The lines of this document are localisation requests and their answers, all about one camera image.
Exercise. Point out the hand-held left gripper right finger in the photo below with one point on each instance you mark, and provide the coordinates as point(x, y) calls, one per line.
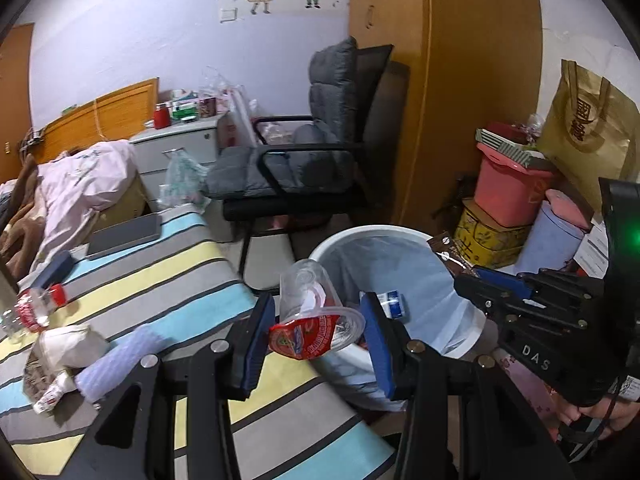
point(380, 345)

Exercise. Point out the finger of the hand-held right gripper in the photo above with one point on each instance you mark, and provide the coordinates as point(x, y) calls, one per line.
point(495, 300)
point(505, 284)

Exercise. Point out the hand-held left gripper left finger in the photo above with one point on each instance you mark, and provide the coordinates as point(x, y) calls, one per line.
point(257, 340)

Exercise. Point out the clear plastic cup red lid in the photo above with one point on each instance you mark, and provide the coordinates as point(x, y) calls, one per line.
point(310, 330)

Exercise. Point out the white trash bin with liner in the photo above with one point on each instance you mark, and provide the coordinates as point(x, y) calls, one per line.
point(430, 305)

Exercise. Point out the brown snack packet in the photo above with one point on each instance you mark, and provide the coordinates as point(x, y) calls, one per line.
point(447, 252)

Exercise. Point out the white foam net sleeve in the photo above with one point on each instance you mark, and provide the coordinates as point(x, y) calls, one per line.
point(125, 355)

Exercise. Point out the white paper bag green print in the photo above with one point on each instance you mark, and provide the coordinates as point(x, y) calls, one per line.
point(70, 347)

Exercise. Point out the clear plastic bottle red label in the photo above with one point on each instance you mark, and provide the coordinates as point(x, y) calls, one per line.
point(35, 307)

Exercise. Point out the person's right hand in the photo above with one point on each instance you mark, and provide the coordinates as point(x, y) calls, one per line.
point(600, 412)

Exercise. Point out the yellow patterned box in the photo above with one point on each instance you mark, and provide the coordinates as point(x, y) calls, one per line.
point(492, 240)

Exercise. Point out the pink floral cloth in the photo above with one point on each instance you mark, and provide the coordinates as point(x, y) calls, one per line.
point(520, 380)

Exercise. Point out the light blue cylinder container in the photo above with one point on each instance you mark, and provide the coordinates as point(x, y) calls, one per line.
point(545, 242)

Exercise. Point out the striped tablecloth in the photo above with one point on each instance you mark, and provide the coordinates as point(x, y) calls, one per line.
point(200, 280)

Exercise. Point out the red plastic bucket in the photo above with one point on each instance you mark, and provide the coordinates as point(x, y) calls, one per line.
point(510, 192)

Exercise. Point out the white paper sheets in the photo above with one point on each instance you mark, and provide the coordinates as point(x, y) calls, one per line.
point(595, 250)

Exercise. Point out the pink lid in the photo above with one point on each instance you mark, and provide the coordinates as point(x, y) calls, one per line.
point(567, 205)

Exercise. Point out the striped gift box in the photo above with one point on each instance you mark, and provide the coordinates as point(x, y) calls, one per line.
point(500, 146)

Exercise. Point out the grey smartphone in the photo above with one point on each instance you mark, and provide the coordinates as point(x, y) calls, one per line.
point(125, 235)

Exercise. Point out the gold paper bag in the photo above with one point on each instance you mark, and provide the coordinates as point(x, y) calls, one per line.
point(585, 130)

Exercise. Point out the plastic bag of teal masks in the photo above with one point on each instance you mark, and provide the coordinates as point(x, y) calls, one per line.
point(182, 180)

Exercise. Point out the large wooden wardrobe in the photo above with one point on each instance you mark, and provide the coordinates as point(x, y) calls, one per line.
point(450, 85)

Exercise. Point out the small white bottle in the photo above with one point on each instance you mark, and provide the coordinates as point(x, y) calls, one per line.
point(52, 391)

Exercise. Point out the dark blue case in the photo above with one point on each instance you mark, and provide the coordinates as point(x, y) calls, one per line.
point(55, 270)

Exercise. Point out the grey nightstand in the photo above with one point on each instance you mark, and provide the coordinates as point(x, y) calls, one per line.
point(165, 145)

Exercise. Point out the black office chair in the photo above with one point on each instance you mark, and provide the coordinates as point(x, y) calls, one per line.
point(370, 110)

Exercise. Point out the pink quilt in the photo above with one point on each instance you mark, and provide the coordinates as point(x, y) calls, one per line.
point(85, 180)

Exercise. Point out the clear plastic bags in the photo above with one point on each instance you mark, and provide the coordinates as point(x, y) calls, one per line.
point(240, 105)

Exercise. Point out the dark red patterned can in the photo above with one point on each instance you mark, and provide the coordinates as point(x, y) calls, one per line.
point(207, 108)

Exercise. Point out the red jar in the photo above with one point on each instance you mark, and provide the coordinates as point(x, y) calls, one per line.
point(161, 117)

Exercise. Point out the green and white box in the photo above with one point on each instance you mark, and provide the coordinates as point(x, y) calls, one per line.
point(184, 107)

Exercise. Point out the brown blanket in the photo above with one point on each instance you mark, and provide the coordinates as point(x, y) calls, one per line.
point(20, 225)

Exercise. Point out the grey chair cushion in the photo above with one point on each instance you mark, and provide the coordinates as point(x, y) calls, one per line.
point(330, 85)

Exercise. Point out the wooden bed headboard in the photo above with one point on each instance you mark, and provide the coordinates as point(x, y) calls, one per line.
point(115, 110)

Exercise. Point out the narrow wooden wardrobe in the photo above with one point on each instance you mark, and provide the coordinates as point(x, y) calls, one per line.
point(15, 100)

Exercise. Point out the white wall switch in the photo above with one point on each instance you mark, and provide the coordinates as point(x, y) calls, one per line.
point(227, 15)

